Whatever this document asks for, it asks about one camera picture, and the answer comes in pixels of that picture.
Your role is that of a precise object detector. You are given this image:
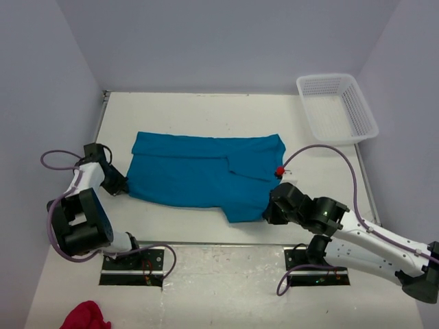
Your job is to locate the blue t shirt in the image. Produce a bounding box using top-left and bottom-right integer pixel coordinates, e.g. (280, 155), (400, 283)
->
(128, 132), (285, 223)

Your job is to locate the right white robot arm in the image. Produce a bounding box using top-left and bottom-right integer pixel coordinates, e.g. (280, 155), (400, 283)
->
(263, 182), (438, 304)

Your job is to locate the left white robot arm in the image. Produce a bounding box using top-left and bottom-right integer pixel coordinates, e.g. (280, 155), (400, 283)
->
(40, 143), (143, 269)

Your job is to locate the white plastic basket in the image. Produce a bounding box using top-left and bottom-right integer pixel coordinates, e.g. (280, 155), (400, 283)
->
(296, 73), (379, 145)

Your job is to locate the red t shirt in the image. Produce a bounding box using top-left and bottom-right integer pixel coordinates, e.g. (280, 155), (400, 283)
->
(60, 301), (112, 329)

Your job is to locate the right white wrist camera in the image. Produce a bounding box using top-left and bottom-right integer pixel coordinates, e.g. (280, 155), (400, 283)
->
(274, 166), (298, 185)

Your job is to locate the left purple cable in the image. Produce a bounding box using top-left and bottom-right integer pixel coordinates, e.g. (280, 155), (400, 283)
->
(40, 149), (178, 285)

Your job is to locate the purple cable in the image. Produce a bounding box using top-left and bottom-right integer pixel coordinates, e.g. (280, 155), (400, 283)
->
(40, 149), (178, 285)
(276, 144), (439, 296)

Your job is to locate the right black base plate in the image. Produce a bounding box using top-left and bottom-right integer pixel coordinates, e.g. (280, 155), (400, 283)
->
(283, 244), (351, 287)

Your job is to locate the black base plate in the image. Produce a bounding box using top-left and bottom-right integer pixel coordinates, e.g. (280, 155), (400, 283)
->
(283, 244), (351, 287)
(99, 247), (165, 288)

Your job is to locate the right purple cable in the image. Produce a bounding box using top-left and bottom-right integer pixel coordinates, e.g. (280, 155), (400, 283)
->
(276, 144), (439, 296)

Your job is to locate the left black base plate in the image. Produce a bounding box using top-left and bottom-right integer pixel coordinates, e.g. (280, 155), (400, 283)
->
(99, 247), (165, 288)

